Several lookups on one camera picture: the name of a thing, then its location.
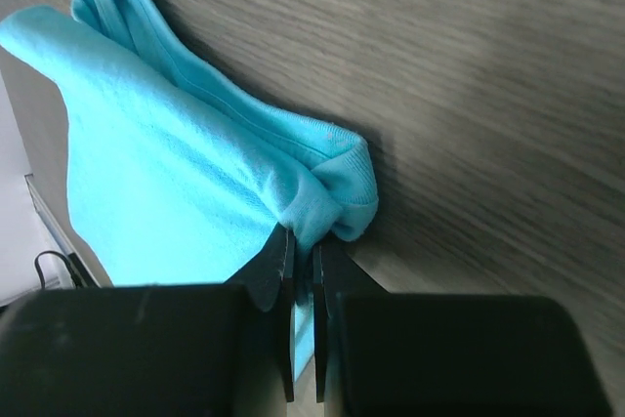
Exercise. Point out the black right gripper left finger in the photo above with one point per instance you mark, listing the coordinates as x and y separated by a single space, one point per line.
188 350

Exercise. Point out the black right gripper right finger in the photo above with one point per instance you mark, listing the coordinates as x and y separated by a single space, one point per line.
379 353

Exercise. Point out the light blue t shirt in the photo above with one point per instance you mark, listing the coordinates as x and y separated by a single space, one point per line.
176 175

